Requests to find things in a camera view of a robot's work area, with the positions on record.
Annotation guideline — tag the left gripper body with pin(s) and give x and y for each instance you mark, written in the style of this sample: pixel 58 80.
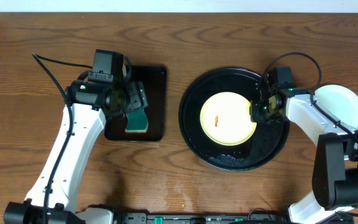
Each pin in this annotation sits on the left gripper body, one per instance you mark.
pixel 137 98

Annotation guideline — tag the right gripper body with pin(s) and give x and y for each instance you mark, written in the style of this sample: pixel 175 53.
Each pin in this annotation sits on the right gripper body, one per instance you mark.
pixel 262 112

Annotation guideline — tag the green yellow sponge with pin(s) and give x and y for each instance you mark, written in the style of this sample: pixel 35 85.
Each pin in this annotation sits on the green yellow sponge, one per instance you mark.
pixel 137 122

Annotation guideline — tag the yellow plate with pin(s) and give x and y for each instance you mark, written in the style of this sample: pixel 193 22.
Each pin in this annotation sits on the yellow plate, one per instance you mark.
pixel 225 119

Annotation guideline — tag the light green plate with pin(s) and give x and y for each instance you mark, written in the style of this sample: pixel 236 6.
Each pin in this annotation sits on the light green plate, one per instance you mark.
pixel 341 102

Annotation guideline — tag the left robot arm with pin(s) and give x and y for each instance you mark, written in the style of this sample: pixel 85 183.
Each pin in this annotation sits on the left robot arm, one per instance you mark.
pixel 53 198

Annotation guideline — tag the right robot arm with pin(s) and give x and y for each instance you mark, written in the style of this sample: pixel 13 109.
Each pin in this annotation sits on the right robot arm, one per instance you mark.
pixel 335 173

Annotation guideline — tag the black rectangular tray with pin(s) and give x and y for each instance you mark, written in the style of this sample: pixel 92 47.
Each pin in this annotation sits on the black rectangular tray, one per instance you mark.
pixel 154 79

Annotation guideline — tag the black round tray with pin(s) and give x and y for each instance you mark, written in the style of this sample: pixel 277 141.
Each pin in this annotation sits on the black round tray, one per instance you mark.
pixel 267 140

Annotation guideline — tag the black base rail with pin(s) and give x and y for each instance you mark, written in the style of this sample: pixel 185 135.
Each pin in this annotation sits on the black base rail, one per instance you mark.
pixel 144 217

